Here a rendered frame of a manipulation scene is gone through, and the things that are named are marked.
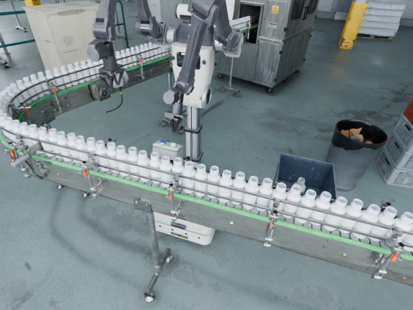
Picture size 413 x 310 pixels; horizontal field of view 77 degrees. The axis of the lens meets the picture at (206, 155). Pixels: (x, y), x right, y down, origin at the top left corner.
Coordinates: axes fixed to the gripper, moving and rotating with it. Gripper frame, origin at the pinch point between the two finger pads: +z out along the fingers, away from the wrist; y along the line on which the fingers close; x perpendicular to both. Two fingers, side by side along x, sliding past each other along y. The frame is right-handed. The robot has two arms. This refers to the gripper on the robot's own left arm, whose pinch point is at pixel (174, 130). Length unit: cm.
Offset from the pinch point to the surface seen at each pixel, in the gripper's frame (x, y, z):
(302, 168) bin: 42, 71, 17
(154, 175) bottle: -16.0, -1.2, 19.7
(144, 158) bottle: -18.5, -6.1, 11.3
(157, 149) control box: -3.5, -6.6, 10.7
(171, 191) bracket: -25.0, 11.8, 20.8
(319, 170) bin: 42, 81, 16
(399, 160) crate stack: 176, 178, 27
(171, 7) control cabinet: 521, -247, -160
